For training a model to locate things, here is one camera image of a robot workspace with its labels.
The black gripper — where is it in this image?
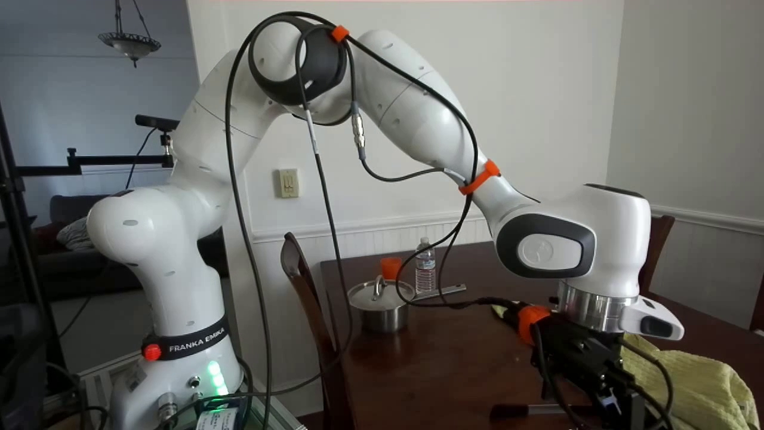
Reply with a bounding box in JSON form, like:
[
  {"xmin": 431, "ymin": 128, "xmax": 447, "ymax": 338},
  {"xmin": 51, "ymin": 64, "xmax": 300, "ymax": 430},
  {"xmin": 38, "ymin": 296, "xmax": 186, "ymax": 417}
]
[{"xmin": 546, "ymin": 327, "xmax": 650, "ymax": 430}]

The silver pot lid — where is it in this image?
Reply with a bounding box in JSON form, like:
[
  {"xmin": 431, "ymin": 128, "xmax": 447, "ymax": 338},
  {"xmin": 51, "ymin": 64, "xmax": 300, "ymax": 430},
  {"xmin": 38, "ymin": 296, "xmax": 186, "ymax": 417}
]
[{"xmin": 347, "ymin": 272, "xmax": 417, "ymax": 314}]

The yellow-green cloth towel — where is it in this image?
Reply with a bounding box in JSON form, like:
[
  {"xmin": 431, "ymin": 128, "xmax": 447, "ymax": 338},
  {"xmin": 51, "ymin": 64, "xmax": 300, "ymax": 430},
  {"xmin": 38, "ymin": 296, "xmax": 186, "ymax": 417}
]
[{"xmin": 618, "ymin": 333, "xmax": 762, "ymax": 430}]

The dark wooden chair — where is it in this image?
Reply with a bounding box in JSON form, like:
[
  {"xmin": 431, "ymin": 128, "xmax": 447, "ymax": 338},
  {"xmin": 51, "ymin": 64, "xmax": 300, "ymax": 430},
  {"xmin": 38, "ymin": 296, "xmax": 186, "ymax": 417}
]
[
  {"xmin": 747, "ymin": 272, "xmax": 764, "ymax": 334},
  {"xmin": 637, "ymin": 214, "xmax": 679, "ymax": 296},
  {"xmin": 280, "ymin": 229, "xmax": 354, "ymax": 430}
]

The clear plastic water bottle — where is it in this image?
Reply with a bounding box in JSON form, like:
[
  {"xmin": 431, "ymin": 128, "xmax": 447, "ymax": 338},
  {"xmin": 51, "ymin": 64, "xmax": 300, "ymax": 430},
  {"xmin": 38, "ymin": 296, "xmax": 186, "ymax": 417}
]
[{"xmin": 414, "ymin": 238, "xmax": 439, "ymax": 300}]

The orange plastic cup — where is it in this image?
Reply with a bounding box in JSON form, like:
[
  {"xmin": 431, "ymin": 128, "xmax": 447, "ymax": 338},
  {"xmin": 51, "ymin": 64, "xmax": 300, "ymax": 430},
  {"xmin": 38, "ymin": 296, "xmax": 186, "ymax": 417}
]
[{"xmin": 377, "ymin": 257, "xmax": 406, "ymax": 282}]

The white low box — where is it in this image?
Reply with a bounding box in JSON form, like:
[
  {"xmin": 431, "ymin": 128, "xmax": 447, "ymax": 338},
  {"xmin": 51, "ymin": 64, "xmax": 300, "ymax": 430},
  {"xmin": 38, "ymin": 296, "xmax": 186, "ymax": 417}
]
[{"xmin": 75, "ymin": 352, "xmax": 150, "ymax": 413}]

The dark sofa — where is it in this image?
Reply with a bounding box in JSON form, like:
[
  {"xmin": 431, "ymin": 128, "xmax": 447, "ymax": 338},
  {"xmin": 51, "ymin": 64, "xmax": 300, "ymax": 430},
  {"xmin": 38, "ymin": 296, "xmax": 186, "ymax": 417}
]
[{"xmin": 32, "ymin": 189, "xmax": 235, "ymax": 304}]

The grey sofa pillow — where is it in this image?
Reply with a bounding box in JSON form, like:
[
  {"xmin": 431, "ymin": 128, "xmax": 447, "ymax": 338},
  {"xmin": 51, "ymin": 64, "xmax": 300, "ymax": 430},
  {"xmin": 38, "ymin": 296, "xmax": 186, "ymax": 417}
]
[{"xmin": 55, "ymin": 215, "xmax": 103, "ymax": 257}]

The hanging ceiling lamp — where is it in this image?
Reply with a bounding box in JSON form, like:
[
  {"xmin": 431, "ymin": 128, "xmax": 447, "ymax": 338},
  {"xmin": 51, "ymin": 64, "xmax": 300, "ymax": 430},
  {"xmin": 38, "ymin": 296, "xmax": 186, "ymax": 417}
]
[{"xmin": 98, "ymin": 0, "xmax": 164, "ymax": 69}]

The black tripod stand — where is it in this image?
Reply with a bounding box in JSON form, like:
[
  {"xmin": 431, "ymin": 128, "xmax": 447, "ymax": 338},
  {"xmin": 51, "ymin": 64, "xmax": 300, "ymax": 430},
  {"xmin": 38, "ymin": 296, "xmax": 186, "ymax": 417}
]
[{"xmin": 0, "ymin": 103, "xmax": 69, "ymax": 430}]

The orange wrist strap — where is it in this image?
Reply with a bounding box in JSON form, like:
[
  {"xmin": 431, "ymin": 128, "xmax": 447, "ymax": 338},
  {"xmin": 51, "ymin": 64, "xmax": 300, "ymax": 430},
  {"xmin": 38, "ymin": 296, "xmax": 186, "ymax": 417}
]
[{"xmin": 513, "ymin": 304, "xmax": 553, "ymax": 346}]

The silver pot with handle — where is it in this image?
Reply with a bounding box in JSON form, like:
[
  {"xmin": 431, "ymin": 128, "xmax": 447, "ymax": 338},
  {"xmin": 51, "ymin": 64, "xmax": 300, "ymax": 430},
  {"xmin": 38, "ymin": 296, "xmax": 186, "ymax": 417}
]
[{"xmin": 347, "ymin": 272, "xmax": 471, "ymax": 334}]

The orange forearm strap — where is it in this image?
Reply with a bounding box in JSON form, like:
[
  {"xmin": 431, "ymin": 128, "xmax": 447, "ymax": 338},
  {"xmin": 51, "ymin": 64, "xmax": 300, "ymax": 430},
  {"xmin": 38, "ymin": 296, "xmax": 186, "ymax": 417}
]
[{"xmin": 458, "ymin": 158, "xmax": 504, "ymax": 198}]

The thin cable with silver plug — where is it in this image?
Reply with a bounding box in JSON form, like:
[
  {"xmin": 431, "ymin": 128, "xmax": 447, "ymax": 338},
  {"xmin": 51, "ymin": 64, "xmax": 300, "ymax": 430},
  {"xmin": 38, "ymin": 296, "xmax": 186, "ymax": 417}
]
[{"xmin": 294, "ymin": 32, "xmax": 355, "ymax": 377}]

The beige light switch plate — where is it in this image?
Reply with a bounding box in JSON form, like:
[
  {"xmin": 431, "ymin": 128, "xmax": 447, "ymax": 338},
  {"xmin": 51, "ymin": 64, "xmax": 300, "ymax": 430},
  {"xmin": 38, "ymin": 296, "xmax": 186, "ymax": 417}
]
[{"xmin": 273, "ymin": 165, "xmax": 304, "ymax": 201}]

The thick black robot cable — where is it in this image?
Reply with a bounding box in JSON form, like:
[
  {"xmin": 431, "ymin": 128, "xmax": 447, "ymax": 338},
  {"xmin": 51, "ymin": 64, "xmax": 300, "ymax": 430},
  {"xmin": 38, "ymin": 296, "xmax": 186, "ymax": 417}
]
[{"xmin": 223, "ymin": 9, "xmax": 489, "ymax": 430}]

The black camera on boom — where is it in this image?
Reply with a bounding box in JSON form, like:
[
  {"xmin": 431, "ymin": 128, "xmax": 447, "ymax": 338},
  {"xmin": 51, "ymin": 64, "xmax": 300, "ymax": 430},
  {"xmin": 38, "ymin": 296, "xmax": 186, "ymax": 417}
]
[{"xmin": 132, "ymin": 113, "xmax": 182, "ymax": 150}]

